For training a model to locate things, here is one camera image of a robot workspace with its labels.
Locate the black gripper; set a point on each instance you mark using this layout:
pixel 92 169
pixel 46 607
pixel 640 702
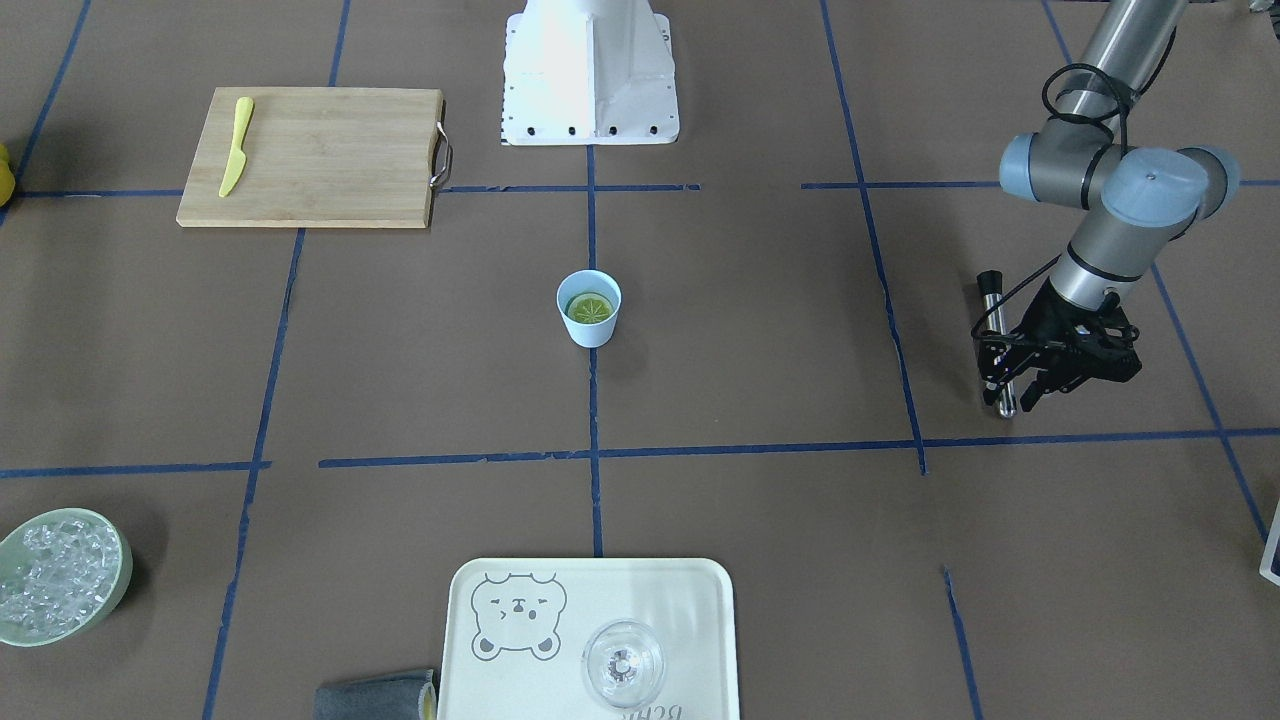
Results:
pixel 1046 316

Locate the yellow lemon half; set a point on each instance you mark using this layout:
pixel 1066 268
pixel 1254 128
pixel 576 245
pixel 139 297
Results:
pixel 589 308

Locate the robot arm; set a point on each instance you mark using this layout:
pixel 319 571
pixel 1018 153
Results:
pixel 1135 201

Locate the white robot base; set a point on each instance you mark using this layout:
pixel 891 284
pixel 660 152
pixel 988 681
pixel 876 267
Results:
pixel 589 73

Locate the light blue cup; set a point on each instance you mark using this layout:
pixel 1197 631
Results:
pixel 589 336

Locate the clear wine glass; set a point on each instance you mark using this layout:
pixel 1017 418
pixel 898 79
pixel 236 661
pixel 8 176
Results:
pixel 623 666

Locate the cream bear tray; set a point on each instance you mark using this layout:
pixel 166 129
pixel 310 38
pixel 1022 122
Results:
pixel 516 628

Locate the grey folded cloth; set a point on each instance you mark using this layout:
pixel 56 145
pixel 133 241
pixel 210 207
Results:
pixel 407 695

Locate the bamboo cutting board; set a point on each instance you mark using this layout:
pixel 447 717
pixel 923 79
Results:
pixel 321 157

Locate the yellow plastic knife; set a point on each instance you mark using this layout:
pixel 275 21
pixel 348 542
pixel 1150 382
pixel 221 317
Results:
pixel 237 157

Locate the green bowl of ice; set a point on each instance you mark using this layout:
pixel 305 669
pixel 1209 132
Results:
pixel 63 572

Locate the white wire cup rack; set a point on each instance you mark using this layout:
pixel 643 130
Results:
pixel 1269 560

